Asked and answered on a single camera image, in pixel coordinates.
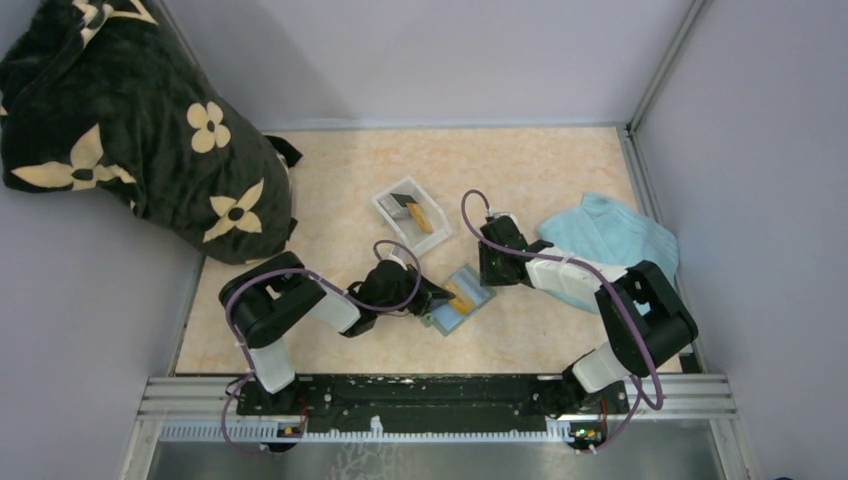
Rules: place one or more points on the gold card in bin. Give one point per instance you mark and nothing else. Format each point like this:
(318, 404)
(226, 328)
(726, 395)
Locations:
(419, 215)

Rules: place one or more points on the aluminium frame rail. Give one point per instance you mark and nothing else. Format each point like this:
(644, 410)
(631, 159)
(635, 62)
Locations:
(203, 407)

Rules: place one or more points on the black floral blanket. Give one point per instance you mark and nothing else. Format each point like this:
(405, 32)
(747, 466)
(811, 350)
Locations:
(101, 95)

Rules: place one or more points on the translucent white plastic bin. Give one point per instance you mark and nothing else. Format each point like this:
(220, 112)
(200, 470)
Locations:
(406, 229)

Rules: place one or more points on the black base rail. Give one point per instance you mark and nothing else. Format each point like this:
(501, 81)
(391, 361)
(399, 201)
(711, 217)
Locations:
(462, 404)

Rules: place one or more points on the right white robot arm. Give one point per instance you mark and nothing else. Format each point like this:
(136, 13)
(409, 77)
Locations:
(645, 320)

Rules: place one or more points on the light blue towel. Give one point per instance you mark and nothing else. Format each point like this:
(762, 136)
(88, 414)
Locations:
(604, 230)

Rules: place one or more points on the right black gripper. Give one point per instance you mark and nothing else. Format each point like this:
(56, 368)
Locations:
(486, 271)

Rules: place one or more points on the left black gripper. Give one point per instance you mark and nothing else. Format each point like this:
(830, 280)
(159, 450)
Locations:
(428, 296)

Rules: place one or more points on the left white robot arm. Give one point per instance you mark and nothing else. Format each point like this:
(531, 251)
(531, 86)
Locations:
(263, 304)

